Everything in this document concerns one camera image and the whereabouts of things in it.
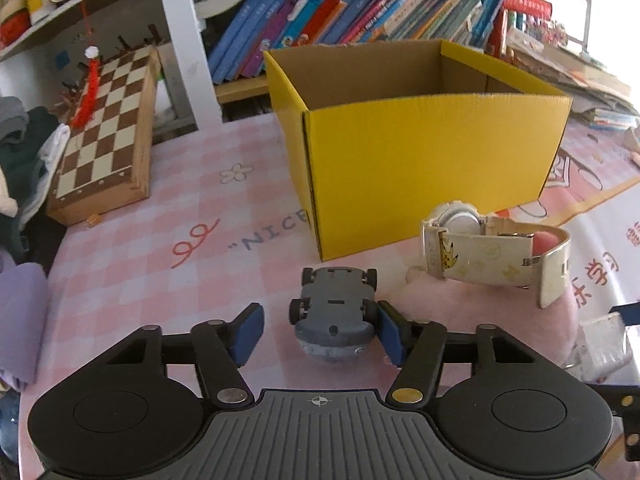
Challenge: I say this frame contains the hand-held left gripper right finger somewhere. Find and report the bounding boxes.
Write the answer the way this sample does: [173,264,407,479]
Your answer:
[376,301,556,408]

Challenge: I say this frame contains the row of colourful books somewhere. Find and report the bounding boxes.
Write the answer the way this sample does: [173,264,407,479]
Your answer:
[206,0,505,85]

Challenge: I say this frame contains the grey toy car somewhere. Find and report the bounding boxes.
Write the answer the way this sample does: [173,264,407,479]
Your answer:
[288,266,381,362]

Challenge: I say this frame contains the pink checkered desktop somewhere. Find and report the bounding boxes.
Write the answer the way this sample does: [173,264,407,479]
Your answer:
[17,112,640,480]

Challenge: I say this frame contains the white wristwatch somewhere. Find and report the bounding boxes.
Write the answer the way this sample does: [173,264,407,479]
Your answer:
[419,201,573,310]

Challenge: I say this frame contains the wooden chessboard box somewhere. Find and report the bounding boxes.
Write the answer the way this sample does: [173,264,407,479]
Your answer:
[46,45,162,227]

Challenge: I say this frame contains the white shelf post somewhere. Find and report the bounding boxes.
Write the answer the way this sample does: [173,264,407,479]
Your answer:
[154,0,224,133]

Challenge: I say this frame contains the red book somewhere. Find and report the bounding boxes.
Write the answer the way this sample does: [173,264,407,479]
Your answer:
[500,0,554,21]

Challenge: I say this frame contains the yellow cardboard box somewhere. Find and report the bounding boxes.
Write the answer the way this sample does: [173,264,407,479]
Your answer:
[263,38,573,262]

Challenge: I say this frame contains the stack of books and papers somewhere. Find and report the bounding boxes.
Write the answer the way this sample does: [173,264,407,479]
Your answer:
[502,22,640,132]

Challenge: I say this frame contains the purple cloth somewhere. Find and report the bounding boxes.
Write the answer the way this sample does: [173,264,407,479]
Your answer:
[0,262,52,388]

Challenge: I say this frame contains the pile of clothes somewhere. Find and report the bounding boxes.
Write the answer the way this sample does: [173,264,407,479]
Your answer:
[0,95,73,263]

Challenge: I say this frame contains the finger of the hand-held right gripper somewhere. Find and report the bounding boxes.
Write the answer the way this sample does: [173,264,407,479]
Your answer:
[594,382,640,463]
[609,300,640,327]

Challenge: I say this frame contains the red tassel ornament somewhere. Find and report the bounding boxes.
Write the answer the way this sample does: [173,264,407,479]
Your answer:
[69,0,103,129]

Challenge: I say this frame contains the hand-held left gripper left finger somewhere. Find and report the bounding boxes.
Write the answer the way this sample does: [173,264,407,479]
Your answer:
[75,302,266,408]

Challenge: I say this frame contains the white plastic wrapper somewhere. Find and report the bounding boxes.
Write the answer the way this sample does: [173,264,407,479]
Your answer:
[564,312,640,386]

